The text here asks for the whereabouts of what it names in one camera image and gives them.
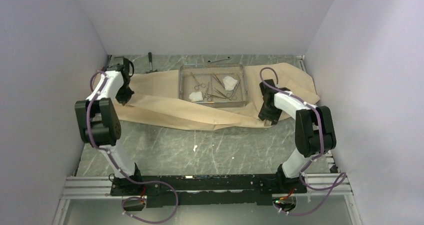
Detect black-handled claw hammer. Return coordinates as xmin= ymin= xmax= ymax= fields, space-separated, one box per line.
xmin=145 ymin=52 xmax=158 ymax=74

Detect beige wrapping cloth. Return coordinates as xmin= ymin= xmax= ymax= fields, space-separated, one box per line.
xmin=90 ymin=62 xmax=321 ymax=132

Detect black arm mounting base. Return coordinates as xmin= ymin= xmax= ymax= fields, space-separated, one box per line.
xmin=110 ymin=172 xmax=307 ymax=208

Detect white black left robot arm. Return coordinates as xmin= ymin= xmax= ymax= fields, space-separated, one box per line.
xmin=74 ymin=56 xmax=144 ymax=195

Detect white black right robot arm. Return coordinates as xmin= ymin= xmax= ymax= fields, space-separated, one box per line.
xmin=258 ymin=79 xmax=337 ymax=193

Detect silver surgical scissors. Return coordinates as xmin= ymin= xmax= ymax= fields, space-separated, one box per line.
xmin=190 ymin=72 xmax=206 ymax=91

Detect silver haemostat clamp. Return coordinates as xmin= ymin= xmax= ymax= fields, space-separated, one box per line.
xmin=230 ymin=80 xmax=241 ymax=100

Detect white gauze pad right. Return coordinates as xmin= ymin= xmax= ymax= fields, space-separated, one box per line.
xmin=222 ymin=76 xmax=239 ymax=91

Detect white gauze pad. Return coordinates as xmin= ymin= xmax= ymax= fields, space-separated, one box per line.
xmin=222 ymin=76 xmax=239 ymax=91
xmin=188 ymin=91 xmax=204 ymax=103

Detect metal mesh instrument tray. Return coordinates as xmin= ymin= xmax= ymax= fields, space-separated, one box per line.
xmin=178 ymin=63 xmax=250 ymax=108

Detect silver forceps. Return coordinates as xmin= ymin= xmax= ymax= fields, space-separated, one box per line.
xmin=212 ymin=73 xmax=225 ymax=89

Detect white gauze pad left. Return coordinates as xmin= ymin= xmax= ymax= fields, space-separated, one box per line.
xmin=188 ymin=91 xmax=204 ymax=103

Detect silver ratchet wrench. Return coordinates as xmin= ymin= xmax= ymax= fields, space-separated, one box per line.
xmin=207 ymin=56 xmax=231 ymax=64

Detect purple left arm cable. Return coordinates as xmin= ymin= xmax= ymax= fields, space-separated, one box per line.
xmin=85 ymin=70 xmax=179 ymax=225

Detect aluminium rail frame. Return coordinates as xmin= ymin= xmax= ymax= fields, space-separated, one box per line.
xmin=53 ymin=172 xmax=363 ymax=225

